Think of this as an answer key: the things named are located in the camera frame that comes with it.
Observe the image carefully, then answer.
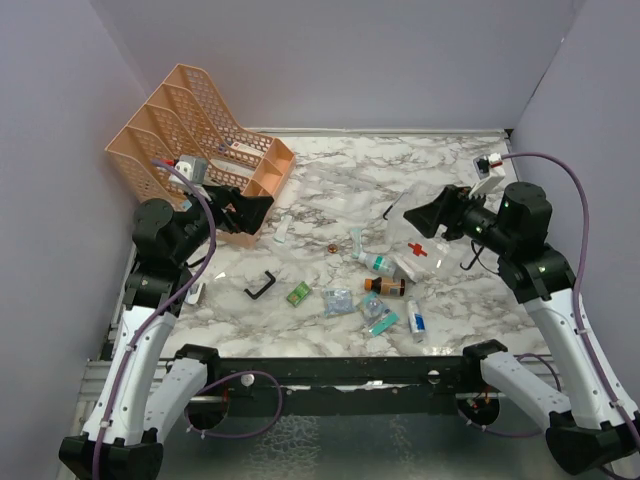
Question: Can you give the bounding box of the red white box in organizer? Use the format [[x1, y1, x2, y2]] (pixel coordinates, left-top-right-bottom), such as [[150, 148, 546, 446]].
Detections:
[[227, 141, 264, 157]]

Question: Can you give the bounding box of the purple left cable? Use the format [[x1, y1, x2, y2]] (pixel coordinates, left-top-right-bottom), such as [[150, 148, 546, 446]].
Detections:
[[92, 158, 219, 480]]

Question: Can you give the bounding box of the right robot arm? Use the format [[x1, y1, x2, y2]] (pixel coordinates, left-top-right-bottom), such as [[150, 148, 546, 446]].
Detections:
[[403, 182, 639, 475]]

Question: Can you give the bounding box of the teal white swab packet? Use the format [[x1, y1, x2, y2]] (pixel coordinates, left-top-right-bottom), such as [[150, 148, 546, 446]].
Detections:
[[350, 228, 363, 259]]

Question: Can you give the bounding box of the clear box lid black handle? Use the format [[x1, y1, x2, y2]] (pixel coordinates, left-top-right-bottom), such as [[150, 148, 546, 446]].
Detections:
[[186, 248, 282, 313]]

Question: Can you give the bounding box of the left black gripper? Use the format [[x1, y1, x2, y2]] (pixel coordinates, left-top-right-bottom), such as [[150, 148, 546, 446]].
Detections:
[[173, 183, 275, 264]]

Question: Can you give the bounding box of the brown medicine bottle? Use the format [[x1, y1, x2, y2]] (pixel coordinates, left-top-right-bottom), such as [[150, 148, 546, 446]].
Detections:
[[364, 277, 406, 297]]

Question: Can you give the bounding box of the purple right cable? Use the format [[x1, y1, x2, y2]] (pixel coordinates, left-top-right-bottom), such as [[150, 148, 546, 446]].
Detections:
[[502, 151, 640, 480]]

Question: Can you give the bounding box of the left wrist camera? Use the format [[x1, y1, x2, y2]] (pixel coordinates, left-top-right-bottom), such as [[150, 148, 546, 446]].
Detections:
[[174, 155, 208, 185]]

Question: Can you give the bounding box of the teal bandage packet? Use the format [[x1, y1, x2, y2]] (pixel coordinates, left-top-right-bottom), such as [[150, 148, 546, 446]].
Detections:
[[357, 292, 399, 336]]

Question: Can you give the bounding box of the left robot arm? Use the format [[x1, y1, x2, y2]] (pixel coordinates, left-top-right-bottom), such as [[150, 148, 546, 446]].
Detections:
[[59, 186, 274, 479]]

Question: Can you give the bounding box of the clear first aid box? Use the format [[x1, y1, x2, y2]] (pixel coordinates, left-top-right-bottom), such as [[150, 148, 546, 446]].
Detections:
[[383, 180, 484, 281]]

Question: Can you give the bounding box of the purple cable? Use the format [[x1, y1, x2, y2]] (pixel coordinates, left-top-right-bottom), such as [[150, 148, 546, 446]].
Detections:
[[502, 151, 640, 480], [92, 158, 219, 480]]

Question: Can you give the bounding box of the white blue tube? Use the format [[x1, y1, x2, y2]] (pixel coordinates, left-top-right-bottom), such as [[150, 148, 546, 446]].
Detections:
[[406, 298, 426, 341]]

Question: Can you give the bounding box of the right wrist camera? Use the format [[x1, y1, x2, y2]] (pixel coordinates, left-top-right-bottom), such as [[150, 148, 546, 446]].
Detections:
[[469, 153, 506, 198]]

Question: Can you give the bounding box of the white green-label bottle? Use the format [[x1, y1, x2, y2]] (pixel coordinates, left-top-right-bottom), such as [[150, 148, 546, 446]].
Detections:
[[356, 252, 397, 277]]

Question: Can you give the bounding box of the green small medicine box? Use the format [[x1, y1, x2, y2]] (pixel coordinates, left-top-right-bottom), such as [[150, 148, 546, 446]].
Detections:
[[286, 281, 312, 307]]

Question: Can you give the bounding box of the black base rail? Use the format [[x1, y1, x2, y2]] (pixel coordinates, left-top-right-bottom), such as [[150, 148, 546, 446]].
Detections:
[[175, 340, 506, 420]]

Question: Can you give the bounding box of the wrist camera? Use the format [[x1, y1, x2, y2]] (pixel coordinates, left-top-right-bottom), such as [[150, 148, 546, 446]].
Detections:
[[174, 155, 208, 185], [469, 153, 506, 198]]

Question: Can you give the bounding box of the silver blue pill packet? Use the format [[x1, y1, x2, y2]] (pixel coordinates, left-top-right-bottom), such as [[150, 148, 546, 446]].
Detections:
[[322, 288, 356, 317]]

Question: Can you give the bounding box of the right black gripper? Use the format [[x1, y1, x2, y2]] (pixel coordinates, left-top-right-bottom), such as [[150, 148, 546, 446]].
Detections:
[[405, 183, 516, 254]]

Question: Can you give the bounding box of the clear plastic tray insert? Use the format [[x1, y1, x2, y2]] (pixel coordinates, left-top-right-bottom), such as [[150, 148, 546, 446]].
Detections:
[[289, 165, 387, 226]]

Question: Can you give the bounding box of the white gauze packet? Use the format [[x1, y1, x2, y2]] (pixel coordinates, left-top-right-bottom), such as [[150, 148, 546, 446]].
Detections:
[[391, 253, 425, 283]]

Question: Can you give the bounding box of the peach plastic file organizer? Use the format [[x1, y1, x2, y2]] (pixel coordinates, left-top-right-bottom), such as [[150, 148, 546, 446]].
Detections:
[[104, 63, 297, 249]]

